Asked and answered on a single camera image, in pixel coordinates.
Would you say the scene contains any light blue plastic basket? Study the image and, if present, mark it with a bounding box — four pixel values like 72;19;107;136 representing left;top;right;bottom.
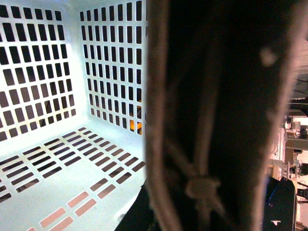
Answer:
0;0;149;231

